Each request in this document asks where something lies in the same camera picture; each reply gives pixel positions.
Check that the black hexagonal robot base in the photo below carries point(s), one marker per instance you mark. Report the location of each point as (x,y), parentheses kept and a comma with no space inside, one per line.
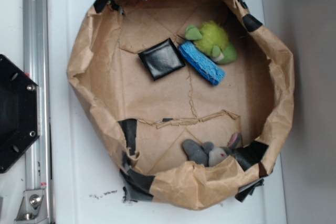
(19,113)

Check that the brown paper bag bin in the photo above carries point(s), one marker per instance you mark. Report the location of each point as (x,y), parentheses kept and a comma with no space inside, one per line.
(143,122)

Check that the blue sponge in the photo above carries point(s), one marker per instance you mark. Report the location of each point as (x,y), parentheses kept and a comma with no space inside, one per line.
(201,63)

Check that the grey plush mouse toy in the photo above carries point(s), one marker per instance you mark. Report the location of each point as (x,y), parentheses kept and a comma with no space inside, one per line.
(208,154)

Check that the green plush toy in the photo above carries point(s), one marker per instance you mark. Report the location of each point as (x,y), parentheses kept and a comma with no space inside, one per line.
(213,41)

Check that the white tray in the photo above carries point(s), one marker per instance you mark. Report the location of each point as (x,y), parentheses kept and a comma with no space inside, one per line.
(87,184)

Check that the aluminium extrusion rail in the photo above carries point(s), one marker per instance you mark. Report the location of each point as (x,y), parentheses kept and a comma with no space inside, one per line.
(38,156)

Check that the metal corner bracket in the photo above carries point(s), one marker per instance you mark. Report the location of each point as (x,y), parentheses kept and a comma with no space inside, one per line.
(33,208)

